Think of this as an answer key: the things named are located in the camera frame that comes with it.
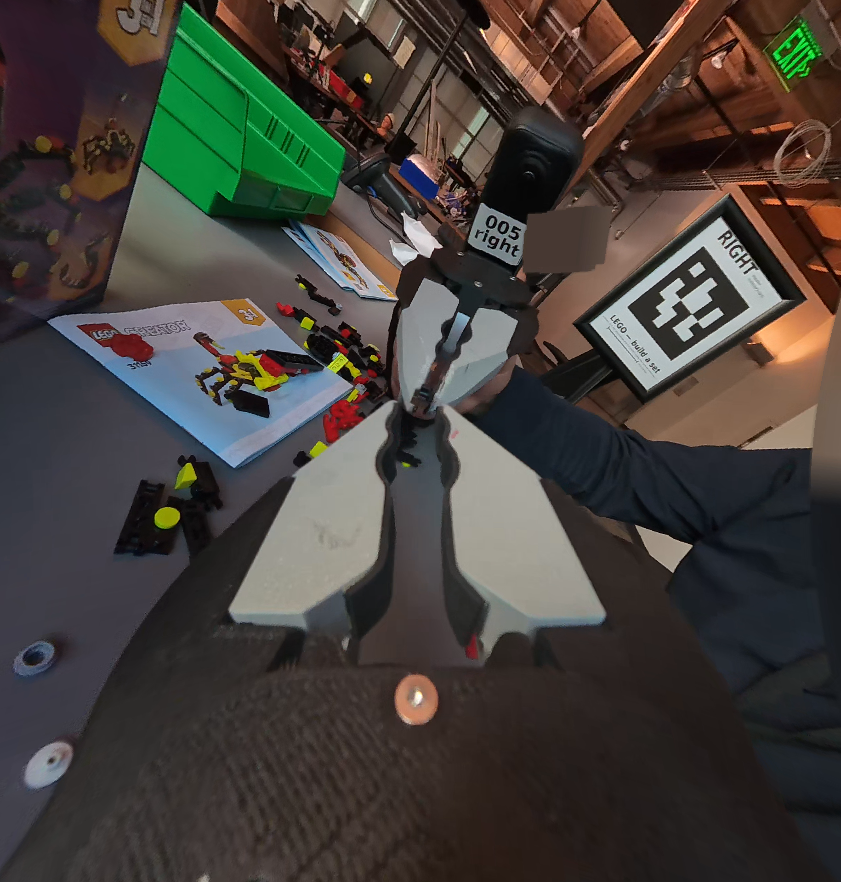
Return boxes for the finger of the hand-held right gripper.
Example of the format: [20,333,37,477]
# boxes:
[431,306,514,416]
[397,277,471,413]

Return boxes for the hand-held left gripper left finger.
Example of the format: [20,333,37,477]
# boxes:
[227,400,402,657]

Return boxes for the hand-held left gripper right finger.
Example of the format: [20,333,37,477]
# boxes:
[434,405,608,664]

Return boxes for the black yellow lego leg assembly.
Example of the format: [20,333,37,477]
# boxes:
[392,413,421,471]

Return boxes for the pile of lego pieces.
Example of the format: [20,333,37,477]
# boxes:
[276,274,394,469]

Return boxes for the person's right forearm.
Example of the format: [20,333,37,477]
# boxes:
[472,368,814,545]

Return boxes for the black long lego plate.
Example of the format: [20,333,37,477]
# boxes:
[262,350,325,377]

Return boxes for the black yellow lego subassembly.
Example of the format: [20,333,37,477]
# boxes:
[114,455,223,558]

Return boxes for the lego set box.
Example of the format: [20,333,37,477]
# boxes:
[0,0,183,325]

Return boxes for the person's right hand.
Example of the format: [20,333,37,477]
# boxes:
[455,358,519,418]

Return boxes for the spider cover instruction booklet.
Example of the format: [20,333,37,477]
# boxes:
[303,224,398,302]

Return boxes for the white crumpled paper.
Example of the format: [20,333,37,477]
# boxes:
[389,210,443,267]

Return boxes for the black sign stand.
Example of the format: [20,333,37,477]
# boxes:
[524,345,642,414]

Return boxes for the thin instruction booklet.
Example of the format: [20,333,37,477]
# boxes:
[283,220,325,266]

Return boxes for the handheld barcode scanner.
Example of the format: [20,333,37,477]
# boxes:
[341,152,428,218]

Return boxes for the framed marker sign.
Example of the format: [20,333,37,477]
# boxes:
[574,194,807,404]

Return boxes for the scorpion cover instruction booklet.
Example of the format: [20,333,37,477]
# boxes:
[48,298,356,469]

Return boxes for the person's torso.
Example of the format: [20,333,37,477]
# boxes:
[669,482,841,882]

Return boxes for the green exit sign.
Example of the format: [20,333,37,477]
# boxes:
[761,15,827,80]

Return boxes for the green plastic bin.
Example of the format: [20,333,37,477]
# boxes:
[141,6,347,220]

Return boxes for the coiled white cable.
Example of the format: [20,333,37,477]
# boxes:
[772,119,835,186]

